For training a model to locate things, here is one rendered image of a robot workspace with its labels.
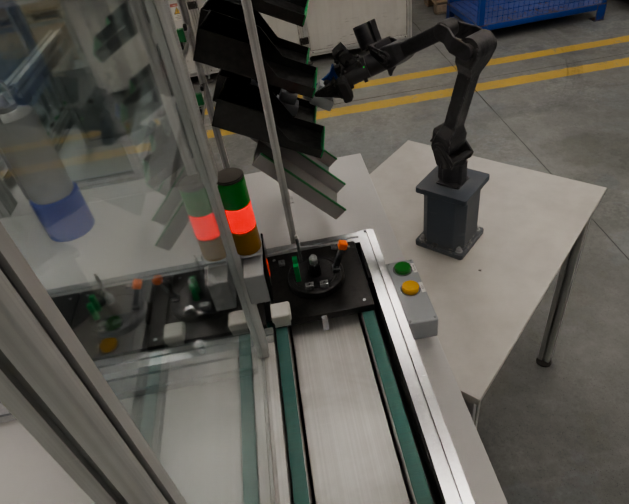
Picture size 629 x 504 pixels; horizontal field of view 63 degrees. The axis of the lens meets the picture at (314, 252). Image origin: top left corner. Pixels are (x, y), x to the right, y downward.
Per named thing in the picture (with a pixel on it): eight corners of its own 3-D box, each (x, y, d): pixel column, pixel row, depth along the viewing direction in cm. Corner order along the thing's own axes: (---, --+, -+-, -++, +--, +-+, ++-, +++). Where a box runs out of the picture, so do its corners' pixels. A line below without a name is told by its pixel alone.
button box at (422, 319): (412, 275, 134) (412, 257, 130) (438, 335, 118) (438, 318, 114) (386, 280, 134) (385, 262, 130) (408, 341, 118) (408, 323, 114)
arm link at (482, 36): (501, 34, 108) (477, 22, 111) (480, 45, 105) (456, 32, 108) (463, 152, 133) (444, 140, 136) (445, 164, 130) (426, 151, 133)
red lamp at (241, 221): (255, 214, 93) (249, 192, 89) (256, 231, 89) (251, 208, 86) (228, 219, 93) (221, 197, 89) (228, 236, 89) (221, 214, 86)
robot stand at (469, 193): (484, 232, 149) (490, 173, 136) (461, 261, 141) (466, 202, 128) (438, 217, 157) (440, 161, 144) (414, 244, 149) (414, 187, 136)
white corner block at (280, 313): (291, 311, 123) (288, 300, 120) (293, 325, 119) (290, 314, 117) (272, 315, 123) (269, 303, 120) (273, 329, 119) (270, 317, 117)
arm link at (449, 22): (497, 46, 111) (481, -3, 108) (473, 58, 108) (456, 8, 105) (408, 80, 136) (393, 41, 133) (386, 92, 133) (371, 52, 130)
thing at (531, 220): (604, 195, 160) (607, 187, 158) (479, 407, 111) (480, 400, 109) (408, 146, 197) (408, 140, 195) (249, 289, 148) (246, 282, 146)
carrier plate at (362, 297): (354, 246, 138) (354, 240, 137) (375, 310, 120) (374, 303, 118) (267, 262, 138) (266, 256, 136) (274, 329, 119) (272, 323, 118)
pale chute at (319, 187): (336, 193, 152) (346, 183, 149) (336, 220, 142) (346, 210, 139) (257, 139, 141) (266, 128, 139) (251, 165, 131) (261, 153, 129)
